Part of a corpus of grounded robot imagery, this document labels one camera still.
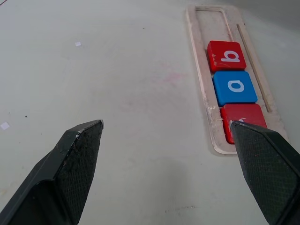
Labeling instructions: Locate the pale wooden letter tray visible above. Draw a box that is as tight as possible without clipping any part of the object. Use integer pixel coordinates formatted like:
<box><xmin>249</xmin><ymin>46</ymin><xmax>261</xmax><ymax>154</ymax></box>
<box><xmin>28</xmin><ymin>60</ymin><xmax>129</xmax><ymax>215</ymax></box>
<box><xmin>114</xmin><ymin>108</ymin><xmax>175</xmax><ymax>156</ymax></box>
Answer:
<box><xmin>184</xmin><ymin>5</ymin><xmax>288</xmax><ymax>156</ymax></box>

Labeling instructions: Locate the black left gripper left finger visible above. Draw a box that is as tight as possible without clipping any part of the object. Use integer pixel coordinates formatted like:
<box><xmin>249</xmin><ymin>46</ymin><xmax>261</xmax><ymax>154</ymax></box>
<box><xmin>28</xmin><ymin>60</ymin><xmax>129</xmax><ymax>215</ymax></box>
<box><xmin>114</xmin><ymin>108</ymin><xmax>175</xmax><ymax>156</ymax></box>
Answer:
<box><xmin>0</xmin><ymin>119</ymin><xmax>105</xmax><ymax>225</ymax></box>

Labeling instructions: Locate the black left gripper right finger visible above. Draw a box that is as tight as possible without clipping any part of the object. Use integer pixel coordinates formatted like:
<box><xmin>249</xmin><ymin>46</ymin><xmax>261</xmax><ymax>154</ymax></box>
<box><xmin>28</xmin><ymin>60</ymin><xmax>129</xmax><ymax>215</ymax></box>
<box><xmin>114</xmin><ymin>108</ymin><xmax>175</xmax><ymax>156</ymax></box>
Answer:
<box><xmin>229</xmin><ymin>120</ymin><xmax>300</xmax><ymax>225</ymax></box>

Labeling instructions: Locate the blue letter o block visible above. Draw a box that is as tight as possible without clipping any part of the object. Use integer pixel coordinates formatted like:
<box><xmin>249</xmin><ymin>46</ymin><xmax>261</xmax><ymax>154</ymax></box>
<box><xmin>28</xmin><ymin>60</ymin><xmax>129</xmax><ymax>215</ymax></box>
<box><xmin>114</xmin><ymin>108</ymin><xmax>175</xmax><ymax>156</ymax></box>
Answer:
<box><xmin>212</xmin><ymin>71</ymin><xmax>258</xmax><ymax>107</ymax></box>

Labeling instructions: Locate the red letter b block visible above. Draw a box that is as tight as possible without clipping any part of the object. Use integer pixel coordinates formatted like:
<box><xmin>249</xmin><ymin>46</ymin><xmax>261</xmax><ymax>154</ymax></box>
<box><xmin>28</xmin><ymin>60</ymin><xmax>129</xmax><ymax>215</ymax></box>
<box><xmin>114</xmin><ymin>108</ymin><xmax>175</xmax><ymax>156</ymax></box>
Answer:
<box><xmin>207</xmin><ymin>40</ymin><xmax>248</xmax><ymax>73</ymax></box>

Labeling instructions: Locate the red letter r block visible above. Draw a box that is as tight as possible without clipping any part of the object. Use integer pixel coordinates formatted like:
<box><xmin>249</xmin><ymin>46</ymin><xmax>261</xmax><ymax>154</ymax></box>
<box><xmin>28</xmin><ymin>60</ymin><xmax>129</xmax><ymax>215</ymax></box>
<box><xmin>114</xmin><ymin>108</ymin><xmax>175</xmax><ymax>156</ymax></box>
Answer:
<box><xmin>220</xmin><ymin>104</ymin><xmax>268</xmax><ymax>145</ymax></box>

